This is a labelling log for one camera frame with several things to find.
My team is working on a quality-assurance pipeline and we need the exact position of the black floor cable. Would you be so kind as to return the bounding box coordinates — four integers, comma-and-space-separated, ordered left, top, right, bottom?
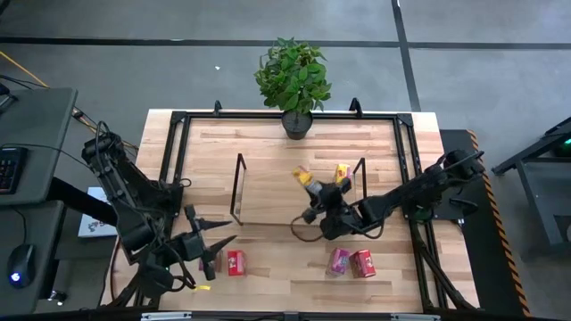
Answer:
70, 106, 140, 170

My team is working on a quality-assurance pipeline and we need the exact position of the black mouse cable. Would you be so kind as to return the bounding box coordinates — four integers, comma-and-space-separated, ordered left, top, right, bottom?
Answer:
11, 209, 28, 246

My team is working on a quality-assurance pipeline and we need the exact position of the green plant in black pot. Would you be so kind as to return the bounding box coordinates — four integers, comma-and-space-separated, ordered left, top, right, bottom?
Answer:
253, 37, 334, 142

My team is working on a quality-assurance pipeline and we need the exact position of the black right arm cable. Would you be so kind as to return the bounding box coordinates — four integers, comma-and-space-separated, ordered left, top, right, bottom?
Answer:
289, 215, 329, 244

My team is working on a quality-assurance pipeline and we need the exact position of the purple cereal box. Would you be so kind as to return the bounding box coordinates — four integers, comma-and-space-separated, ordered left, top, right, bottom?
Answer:
325, 247, 352, 277
198, 251, 223, 274

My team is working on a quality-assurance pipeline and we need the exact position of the black mat with hazard stripe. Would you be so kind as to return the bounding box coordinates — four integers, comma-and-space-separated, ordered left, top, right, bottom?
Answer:
439, 128, 532, 318

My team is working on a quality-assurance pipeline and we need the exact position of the shiny desk caster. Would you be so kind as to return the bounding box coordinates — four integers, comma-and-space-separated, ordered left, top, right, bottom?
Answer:
47, 289, 69, 307

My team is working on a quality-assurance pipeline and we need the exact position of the silver aluminium bracket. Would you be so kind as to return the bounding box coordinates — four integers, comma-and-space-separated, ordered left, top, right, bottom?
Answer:
140, 311, 193, 321
390, 313, 442, 321

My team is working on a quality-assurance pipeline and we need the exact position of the wooden shelf with black frame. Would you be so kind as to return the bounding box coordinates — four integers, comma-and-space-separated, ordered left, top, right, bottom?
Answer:
229, 153, 368, 226

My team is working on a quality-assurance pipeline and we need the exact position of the white printed box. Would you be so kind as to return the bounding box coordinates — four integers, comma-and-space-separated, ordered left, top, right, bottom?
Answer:
78, 185, 120, 238

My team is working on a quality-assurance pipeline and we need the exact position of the black aluminium rig frame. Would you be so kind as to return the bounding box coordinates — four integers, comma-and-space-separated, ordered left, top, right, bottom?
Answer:
100, 96, 481, 316

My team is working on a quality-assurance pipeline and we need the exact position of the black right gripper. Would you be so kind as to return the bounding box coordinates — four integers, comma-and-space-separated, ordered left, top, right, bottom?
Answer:
302, 177, 362, 241

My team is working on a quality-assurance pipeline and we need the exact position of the yellow cereal box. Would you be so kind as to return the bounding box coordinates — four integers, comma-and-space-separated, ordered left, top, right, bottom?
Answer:
292, 165, 323, 196
334, 162, 352, 185

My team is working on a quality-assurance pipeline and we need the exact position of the black backlit keyboard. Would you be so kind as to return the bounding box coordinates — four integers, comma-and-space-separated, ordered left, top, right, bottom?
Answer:
0, 146, 29, 195

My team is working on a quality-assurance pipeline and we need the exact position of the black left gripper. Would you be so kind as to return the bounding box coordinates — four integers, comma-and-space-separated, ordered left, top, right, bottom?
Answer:
176, 203, 238, 282

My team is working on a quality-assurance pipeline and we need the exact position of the black keyboard cable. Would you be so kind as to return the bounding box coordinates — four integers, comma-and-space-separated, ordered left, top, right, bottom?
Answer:
0, 142, 90, 170

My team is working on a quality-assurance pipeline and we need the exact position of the black desk device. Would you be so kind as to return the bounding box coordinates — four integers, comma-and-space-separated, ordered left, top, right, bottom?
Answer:
0, 82, 19, 115

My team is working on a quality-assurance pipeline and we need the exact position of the black device with green light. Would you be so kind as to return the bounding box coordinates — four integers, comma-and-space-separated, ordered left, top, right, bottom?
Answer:
552, 136, 571, 158

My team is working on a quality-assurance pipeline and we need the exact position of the black computer mouse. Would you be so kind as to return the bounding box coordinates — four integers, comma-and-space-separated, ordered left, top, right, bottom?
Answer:
6, 243, 37, 289

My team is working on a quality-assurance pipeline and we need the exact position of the yellow floor cable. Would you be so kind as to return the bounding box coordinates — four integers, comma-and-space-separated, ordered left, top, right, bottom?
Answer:
0, 50, 137, 151

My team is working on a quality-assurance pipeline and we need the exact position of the grey desk top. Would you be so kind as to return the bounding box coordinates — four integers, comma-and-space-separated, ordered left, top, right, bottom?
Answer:
0, 200, 67, 317
0, 87, 79, 207

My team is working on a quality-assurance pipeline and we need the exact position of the black metal stand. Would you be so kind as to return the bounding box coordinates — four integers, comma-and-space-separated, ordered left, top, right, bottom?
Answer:
490, 116, 571, 264

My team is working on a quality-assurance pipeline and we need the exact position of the red Froot Loops cereal box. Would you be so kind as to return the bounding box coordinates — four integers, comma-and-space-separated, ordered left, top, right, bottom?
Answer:
227, 249, 248, 278
349, 248, 377, 280

